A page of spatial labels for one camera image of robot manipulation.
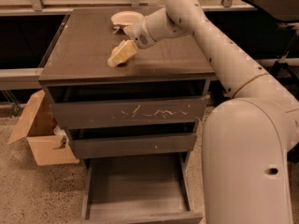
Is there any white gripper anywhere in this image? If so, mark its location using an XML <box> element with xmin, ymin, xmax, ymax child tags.
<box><xmin>107</xmin><ymin>16</ymin><xmax>156</xmax><ymax>67</ymax></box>

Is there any orange fruit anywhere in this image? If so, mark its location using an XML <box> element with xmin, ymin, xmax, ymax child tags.
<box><xmin>112</xmin><ymin>47</ymin><xmax>119</xmax><ymax>54</ymax></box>

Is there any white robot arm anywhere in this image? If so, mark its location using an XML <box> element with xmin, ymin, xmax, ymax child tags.
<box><xmin>107</xmin><ymin>0</ymin><xmax>299</xmax><ymax>224</ymax></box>

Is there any dark grey drawer cabinet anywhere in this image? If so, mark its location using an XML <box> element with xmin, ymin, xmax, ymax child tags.
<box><xmin>37</xmin><ymin>6</ymin><xmax>218</xmax><ymax>173</ymax></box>

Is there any top drawer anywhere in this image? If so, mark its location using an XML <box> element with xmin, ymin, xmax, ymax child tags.
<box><xmin>50</xmin><ymin>96</ymin><xmax>209</xmax><ymax>129</ymax></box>

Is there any middle drawer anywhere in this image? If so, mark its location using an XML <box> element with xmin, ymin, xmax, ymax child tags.
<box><xmin>70</xmin><ymin>133</ymin><xmax>197</xmax><ymax>159</ymax></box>

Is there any open bottom drawer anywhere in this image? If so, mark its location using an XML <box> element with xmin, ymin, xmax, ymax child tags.
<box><xmin>81</xmin><ymin>153</ymin><xmax>203</xmax><ymax>224</ymax></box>

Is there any white bowl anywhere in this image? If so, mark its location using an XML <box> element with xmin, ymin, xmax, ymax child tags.
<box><xmin>111</xmin><ymin>11</ymin><xmax>144</xmax><ymax>28</ymax></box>

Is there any cardboard box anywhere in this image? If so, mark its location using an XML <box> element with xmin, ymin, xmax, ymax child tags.
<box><xmin>8</xmin><ymin>91</ymin><xmax>79</xmax><ymax>165</ymax></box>

